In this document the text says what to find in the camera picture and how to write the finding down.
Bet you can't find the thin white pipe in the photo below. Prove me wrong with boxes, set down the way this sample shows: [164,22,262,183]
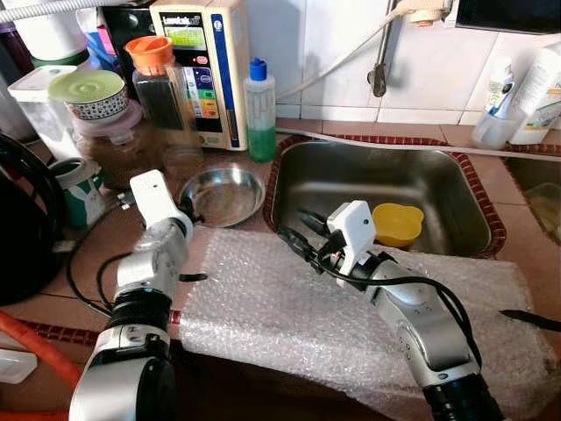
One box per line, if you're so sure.
[277,127,561,164]

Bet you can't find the cream tap head orange ring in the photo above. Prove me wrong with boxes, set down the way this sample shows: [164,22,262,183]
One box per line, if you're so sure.
[399,0,456,26]

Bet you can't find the green and white mug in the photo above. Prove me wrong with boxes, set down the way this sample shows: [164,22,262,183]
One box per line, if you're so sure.
[48,156,105,232]

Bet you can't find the clear plastic cup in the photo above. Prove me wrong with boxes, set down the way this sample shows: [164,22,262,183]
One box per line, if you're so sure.
[472,110,523,151]

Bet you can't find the clear bubble wrap sheet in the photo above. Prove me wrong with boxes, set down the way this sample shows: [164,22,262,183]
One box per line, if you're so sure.
[173,225,561,420]

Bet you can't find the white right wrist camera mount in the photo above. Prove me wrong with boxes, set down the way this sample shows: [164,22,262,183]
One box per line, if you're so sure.
[327,200,379,275]

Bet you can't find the white flexible hose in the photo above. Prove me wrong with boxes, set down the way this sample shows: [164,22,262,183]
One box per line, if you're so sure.
[277,13,413,103]

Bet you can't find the stainless steel sink basin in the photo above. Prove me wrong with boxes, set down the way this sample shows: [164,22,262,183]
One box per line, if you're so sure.
[263,133,508,260]
[507,153,561,248]

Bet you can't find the cream water ionizer appliance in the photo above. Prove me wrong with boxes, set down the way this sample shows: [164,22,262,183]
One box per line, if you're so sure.
[149,0,252,153]

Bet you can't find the green soap bottle blue cap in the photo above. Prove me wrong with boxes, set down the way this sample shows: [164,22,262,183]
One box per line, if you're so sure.
[244,58,279,164]

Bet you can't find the black rounded basin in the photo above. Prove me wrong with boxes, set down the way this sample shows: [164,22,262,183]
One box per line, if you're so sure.
[454,0,561,37]

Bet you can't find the clear container white lid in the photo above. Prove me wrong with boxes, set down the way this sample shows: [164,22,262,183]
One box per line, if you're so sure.
[7,66,84,164]

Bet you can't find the shallow steel bowl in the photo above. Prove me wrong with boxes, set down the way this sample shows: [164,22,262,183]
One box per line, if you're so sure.
[180,167,266,229]

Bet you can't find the clear plastic tub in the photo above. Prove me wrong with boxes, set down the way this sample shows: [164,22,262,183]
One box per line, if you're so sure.
[526,182,561,239]

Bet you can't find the white blue tube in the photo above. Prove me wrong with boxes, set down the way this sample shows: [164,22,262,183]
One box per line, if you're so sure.
[486,57,517,119]

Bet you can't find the black strap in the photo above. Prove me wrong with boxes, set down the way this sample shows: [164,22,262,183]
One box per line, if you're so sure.
[500,309,561,333]

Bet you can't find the jar pink lid brown contents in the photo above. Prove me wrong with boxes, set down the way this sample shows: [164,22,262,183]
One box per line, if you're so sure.
[75,101,168,190]

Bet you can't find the patterned bowl green lid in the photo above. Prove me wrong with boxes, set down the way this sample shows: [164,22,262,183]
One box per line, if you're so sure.
[48,70,131,123]

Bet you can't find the white jar green band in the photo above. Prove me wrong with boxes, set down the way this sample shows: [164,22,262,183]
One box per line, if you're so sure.
[4,0,94,70]

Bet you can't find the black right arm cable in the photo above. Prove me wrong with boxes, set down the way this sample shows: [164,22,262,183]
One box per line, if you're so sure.
[280,232,485,369]

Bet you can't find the black round appliance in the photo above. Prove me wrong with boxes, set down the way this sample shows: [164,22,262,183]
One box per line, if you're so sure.
[0,132,67,307]

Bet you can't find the glass jar orange lid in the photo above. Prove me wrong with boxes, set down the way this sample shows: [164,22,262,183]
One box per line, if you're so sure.
[124,35,205,173]

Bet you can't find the orange hose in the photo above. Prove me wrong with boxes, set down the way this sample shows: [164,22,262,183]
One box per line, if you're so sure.
[0,309,85,392]

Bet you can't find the white bottle yellow cap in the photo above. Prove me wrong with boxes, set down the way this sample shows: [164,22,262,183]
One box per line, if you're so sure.
[508,48,561,146]

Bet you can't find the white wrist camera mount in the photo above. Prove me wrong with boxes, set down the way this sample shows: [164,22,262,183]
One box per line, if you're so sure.
[327,200,379,275]
[129,169,192,238]

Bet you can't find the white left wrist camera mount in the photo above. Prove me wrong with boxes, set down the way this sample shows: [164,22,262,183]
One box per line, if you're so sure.
[129,169,192,238]

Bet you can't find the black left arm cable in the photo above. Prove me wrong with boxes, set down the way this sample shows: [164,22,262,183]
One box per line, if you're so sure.
[66,197,146,318]

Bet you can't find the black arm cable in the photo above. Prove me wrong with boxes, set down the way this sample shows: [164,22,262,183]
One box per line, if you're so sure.
[66,197,146,318]
[280,232,485,369]

